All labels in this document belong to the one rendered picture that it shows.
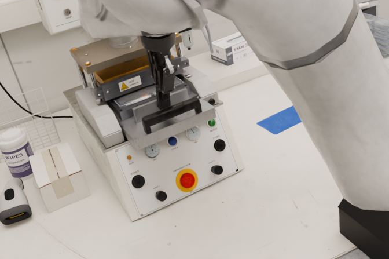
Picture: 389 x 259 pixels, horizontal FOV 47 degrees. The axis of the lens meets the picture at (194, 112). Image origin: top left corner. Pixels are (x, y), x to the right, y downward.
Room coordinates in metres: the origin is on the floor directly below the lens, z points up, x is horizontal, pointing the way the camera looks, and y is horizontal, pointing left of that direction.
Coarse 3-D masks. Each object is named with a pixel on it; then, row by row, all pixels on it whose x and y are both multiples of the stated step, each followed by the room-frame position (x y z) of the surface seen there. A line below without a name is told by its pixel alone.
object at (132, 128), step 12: (180, 96) 1.02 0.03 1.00; (192, 96) 1.07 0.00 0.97; (132, 108) 0.98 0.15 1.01; (144, 108) 0.99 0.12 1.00; (156, 108) 1.00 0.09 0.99; (204, 108) 0.98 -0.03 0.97; (120, 120) 1.01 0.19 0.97; (132, 120) 1.00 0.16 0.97; (168, 120) 0.96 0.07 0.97; (180, 120) 0.95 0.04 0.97; (192, 120) 0.96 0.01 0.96; (204, 120) 0.97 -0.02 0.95; (132, 132) 0.94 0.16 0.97; (144, 132) 0.93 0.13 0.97; (156, 132) 0.92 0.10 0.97; (168, 132) 0.93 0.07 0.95; (180, 132) 0.94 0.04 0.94; (132, 144) 0.92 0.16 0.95; (144, 144) 0.91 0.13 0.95
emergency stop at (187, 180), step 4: (184, 176) 0.95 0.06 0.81; (188, 176) 0.95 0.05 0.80; (192, 176) 0.95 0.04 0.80; (180, 180) 0.94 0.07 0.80; (184, 180) 0.94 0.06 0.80; (188, 180) 0.94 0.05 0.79; (192, 180) 0.94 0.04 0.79; (184, 184) 0.93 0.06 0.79; (188, 184) 0.94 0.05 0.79; (192, 184) 0.94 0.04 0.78
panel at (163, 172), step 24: (216, 120) 1.05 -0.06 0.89; (168, 144) 0.98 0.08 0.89; (192, 144) 1.00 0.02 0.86; (120, 168) 0.93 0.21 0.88; (144, 168) 0.94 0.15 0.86; (168, 168) 0.96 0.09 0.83; (192, 168) 0.97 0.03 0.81; (144, 192) 0.91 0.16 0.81; (168, 192) 0.92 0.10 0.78; (192, 192) 0.94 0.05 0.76
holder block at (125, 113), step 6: (186, 84) 1.09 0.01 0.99; (174, 90) 1.07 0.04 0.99; (108, 102) 1.10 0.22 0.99; (114, 102) 1.07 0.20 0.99; (144, 102) 1.04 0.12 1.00; (114, 108) 1.05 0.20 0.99; (126, 108) 1.02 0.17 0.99; (120, 114) 1.01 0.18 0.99; (126, 114) 1.01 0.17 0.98; (132, 114) 1.02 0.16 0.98
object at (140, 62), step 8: (144, 56) 1.19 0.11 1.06; (120, 64) 1.17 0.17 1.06; (128, 64) 1.15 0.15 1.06; (136, 64) 1.14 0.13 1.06; (144, 64) 1.13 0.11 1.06; (96, 72) 1.14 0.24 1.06; (104, 72) 1.13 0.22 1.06; (112, 72) 1.12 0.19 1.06; (120, 72) 1.11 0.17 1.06; (128, 72) 1.10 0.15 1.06; (96, 80) 1.16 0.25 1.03; (104, 80) 1.08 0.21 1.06
